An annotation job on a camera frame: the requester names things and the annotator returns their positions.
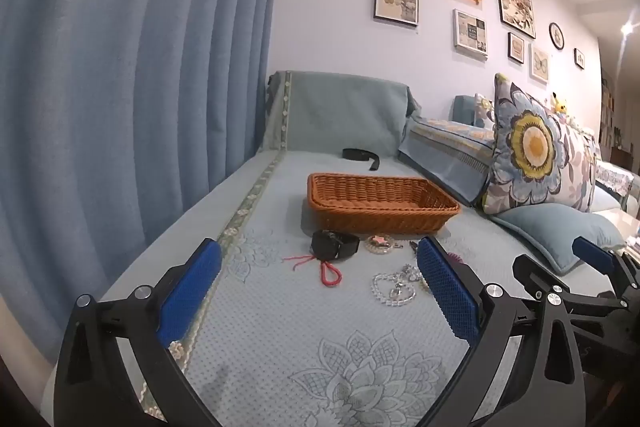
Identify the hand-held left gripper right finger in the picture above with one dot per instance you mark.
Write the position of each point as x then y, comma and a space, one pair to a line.
447, 292

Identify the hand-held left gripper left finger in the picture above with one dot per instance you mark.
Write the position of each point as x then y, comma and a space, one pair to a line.
190, 292

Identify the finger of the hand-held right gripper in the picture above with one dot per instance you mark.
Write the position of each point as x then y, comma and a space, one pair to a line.
532, 272
595, 254

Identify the pink star hair clip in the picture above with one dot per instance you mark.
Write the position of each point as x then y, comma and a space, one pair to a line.
381, 240

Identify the brown wicker basket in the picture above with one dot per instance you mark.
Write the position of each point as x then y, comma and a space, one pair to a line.
380, 207

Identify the black smartwatch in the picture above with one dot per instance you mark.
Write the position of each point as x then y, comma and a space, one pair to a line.
330, 244

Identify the plain blue pillow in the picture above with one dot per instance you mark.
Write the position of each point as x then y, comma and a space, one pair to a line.
545, 227

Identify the patterned table cloth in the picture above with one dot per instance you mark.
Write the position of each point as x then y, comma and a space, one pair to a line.
617, 174

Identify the large floral throw pillow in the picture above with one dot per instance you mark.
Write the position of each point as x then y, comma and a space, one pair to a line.
535, 142

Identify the striped blue back cushion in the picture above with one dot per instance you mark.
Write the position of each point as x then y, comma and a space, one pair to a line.
445, 152

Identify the bookshelf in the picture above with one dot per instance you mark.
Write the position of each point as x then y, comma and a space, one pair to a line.
612, 107

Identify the yellow plush toy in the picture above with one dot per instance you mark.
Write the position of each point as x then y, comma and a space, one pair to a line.
561, 103

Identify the small floral pillow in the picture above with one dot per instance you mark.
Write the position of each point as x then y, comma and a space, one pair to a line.
484, 109

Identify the plain blue back cushion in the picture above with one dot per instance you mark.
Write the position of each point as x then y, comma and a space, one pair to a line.
462, 109

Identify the blue curtain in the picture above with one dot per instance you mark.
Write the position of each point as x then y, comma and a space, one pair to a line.
125, 82

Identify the tiny picture frame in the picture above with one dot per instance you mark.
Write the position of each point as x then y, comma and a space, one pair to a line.
579, 58

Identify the small black picture frame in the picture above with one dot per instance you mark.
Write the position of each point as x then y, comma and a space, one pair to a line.
516, 48

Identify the white picture frame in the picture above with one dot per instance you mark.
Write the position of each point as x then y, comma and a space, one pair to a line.
470, 33

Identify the large floral picture frame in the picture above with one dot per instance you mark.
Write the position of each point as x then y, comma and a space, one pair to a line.
516, 7

